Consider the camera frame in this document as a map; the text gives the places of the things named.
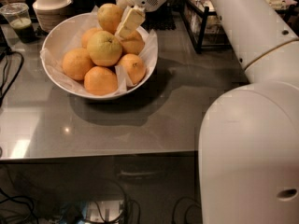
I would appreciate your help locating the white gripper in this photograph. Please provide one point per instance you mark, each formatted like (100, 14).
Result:
(135, 15)

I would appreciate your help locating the yellowish orange top back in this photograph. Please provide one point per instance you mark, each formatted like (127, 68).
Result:
(109, 17)

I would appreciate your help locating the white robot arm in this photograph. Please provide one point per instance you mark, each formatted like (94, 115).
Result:
(249, 137)

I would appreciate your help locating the white ceramic bowl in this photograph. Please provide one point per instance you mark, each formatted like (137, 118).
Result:
(59, 34)

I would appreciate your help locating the white paper bowl liner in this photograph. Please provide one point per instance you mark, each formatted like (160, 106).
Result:
(149, 52)

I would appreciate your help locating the orange right back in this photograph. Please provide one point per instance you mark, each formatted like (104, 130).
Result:
(133, 43)

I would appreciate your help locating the greenish orange centre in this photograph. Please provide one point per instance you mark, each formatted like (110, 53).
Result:
(104, 48)

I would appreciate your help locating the orange hidden back left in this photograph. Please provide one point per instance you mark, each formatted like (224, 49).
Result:
(87, 35)

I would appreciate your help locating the orange front right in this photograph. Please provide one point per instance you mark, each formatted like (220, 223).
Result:
(134, 67)

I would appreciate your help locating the orange left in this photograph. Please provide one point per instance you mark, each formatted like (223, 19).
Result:
(76, 63)

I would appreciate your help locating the orange front centre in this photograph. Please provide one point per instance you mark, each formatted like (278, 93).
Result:
(100, 81)

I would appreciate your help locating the stack of paper bowls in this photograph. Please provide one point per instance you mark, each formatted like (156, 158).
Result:
(50, 13)

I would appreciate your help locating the plastic cup green drink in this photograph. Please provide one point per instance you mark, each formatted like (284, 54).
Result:
(17, 15)

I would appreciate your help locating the black wire snack basket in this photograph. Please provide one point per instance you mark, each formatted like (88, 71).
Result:
(199, 22)

